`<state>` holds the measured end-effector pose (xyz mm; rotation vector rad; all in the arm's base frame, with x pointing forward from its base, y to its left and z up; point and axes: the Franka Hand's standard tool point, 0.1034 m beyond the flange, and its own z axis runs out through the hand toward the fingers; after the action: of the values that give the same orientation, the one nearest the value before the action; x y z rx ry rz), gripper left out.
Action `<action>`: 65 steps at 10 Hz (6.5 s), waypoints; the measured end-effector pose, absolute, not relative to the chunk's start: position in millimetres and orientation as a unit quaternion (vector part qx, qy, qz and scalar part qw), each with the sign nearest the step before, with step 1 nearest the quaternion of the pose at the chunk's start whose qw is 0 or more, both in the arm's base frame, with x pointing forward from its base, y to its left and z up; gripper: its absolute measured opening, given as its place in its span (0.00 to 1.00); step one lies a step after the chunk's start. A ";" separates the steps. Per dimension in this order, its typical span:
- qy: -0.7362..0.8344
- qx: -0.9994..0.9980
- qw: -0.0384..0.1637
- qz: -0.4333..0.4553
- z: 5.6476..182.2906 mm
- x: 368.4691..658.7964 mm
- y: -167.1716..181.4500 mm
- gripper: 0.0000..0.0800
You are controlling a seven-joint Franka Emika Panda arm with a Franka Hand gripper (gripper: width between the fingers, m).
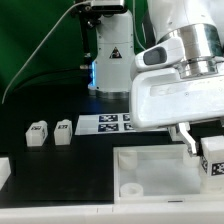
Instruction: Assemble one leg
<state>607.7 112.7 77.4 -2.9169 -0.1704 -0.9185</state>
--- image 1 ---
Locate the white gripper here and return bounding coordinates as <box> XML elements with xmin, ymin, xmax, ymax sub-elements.
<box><xmin>129</xmin><ymin>37</ymin><xmax>224</xmax><ymax>156</ymax></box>

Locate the white square tabletop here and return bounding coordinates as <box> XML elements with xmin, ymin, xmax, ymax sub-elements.
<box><xmin>113</xmin><ymin>144</ymin><xmax>224</xmax><ymax>204</ymax></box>

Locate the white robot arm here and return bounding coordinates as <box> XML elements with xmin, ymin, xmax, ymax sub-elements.
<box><xmin>89</xmin><ymin>0</ymin><xmax>224</xmax><ymax>156</ymax></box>

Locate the paper sheet with markers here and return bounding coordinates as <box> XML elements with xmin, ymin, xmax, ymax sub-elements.
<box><xmin>75</xmin><ymin>113</ymin><xmax>134</xmax><ymax>135</ymax></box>

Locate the white left obstacle block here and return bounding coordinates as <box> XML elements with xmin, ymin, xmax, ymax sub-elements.
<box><xmin>0</xmin><ymin>157</ymin><xmax>11</xmax><ymax>190</ymax></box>

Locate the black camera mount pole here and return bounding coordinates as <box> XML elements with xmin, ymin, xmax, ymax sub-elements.
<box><xmin>75</xmin><ymin>0</ymin><xmax>99</xmax><ymax>70</ymax></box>

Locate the grey cable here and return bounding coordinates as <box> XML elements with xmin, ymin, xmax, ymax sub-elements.
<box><xmin>1</xmin><ymin>0</ymin><xmax>92</xmax><ymax>105</ymax></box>

